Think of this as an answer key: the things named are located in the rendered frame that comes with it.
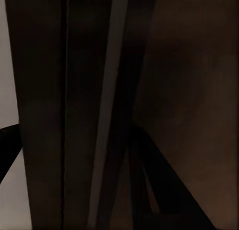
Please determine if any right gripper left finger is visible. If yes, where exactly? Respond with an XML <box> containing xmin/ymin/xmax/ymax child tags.
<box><xmin>0</xmin><ymin>122</ymin><xmax>22</xmax><ymax>183</ymax></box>

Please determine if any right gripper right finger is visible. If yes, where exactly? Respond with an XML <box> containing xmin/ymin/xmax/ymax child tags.
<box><xmin>128</xmin><ymin>124</ymin><xmax>217</xmax><ymax>230</ymax></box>

